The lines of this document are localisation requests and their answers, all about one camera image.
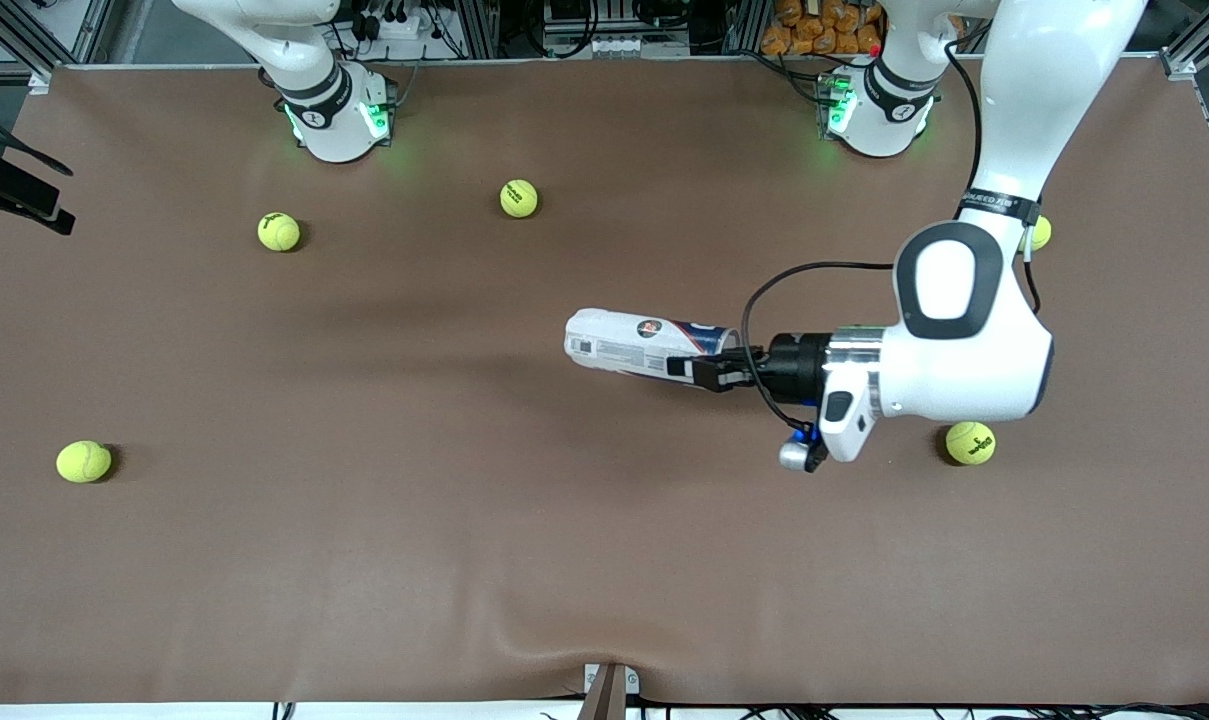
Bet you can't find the white blue tennis ball can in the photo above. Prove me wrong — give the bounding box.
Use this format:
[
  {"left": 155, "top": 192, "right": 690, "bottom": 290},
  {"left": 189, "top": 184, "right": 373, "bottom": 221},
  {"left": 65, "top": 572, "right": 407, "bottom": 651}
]
[{"left": 564, "top": 308, "right": 741, "bottom": 387}]

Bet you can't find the orange packets pile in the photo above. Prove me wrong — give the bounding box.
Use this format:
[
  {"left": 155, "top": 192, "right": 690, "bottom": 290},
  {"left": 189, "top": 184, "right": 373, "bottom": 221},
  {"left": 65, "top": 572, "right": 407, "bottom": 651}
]
[{"left": 761, "top": 0, "right": 887, "bottom": 57}]

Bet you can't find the white connector block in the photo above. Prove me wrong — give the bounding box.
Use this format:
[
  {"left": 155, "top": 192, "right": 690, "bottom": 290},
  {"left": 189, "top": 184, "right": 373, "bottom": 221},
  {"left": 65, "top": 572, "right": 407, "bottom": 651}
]
[{"left": 542, "top": 33, "right": 692, "bottom": 59}]

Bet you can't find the white power strip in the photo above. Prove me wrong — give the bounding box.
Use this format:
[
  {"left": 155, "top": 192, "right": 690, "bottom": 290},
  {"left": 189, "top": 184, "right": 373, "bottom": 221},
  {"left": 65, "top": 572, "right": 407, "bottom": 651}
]
[{"left": 359, "top": 12, "right": 427, "bottom": 41}]

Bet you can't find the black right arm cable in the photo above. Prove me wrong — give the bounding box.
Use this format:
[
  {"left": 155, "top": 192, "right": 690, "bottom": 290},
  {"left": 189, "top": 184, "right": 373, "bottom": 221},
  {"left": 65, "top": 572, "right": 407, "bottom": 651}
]
[{"left": 0, "top": 98, "right": 73, "bottom": 178}]

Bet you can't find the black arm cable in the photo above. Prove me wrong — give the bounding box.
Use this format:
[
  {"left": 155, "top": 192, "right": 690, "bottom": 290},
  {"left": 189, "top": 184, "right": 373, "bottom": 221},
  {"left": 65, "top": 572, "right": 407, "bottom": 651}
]
[
  {"left": 741, "top": 38, "right": 1043, "bottom": 433},
  {"left": 0, "top": 98, "right": 73, "bottom": 178}
]

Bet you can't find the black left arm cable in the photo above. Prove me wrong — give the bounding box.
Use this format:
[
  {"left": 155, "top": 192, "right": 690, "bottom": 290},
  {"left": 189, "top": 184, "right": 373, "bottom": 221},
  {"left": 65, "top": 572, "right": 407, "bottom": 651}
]
[{"left": 741, "top": 38, "right": 1043, "bottom": 433}]

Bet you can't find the aluminium frame strut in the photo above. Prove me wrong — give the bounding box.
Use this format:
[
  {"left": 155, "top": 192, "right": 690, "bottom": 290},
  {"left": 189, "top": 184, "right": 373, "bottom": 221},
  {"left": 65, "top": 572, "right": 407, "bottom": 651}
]
[
  {"left": 0, "top": 0, "right": 115, "bottom": 93},
  {"left": 1159, "top": 0, "right": 1209, "bottom": 81}
]

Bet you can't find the metal table clamp bracket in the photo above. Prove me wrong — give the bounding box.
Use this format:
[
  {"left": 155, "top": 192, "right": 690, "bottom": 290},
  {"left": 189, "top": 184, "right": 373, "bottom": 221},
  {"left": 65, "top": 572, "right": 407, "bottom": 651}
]
[{"left": 579, "top": 663, "right": 641, "bottom": 720}]

